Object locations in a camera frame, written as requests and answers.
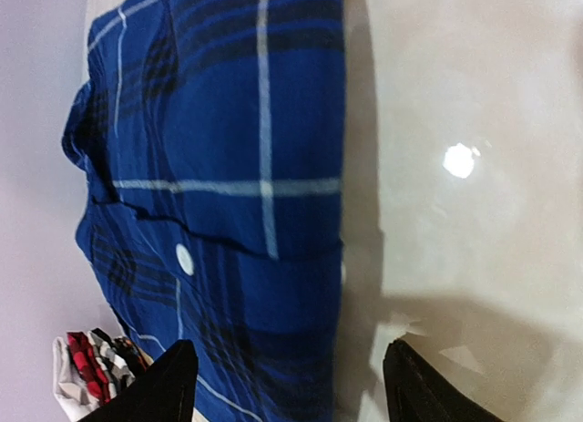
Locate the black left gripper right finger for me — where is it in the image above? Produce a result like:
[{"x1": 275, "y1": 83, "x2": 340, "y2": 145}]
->
[{"x1": 383, "y1": 339, "x2": 501, "y2": 422}]

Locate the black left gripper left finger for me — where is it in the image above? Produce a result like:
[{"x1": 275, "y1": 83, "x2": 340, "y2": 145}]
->
[{"x1": 81, "y1": 340, "x2": 199, "y2": 422}]

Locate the blue plaid flannel shirt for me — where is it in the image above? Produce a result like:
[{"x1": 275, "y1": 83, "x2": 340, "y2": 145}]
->
[{"x1": 62, "y1": 0, "x2": 345, "y2": 421}]

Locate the black shirt with white letters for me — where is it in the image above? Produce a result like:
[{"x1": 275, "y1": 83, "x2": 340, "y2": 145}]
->
[{"x1": 87, "y1": 328, "x2": 148, "y2": 395}]

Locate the red black plaid shirt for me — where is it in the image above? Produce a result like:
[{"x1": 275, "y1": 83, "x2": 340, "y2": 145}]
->
[{"x1": 66, "y1": 332, "x2": 112, "y2": 404}]

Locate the white folded t-shirt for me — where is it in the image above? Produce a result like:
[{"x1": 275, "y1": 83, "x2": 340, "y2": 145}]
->
[{"x1": 52, "y1": 336, "x2": 95, "y2": 421}]

